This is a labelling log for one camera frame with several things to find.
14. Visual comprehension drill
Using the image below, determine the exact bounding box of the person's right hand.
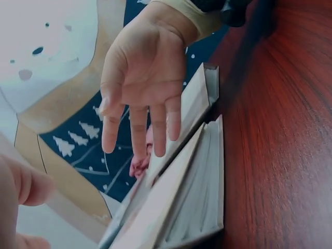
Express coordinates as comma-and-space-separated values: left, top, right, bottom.
99, 3, 188, 159

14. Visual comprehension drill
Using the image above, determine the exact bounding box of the person's left hand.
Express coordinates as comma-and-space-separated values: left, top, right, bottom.
0, 131, 57, 249

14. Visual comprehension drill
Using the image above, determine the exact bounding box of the person's right forearm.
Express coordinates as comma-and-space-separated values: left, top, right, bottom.
149, 0, 225, 42

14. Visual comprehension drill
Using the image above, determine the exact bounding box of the black wrist band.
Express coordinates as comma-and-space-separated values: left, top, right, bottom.
191, 0, 247, 28

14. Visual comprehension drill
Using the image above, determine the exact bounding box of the open white book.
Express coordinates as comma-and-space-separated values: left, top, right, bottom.
98, 63, 225, 249

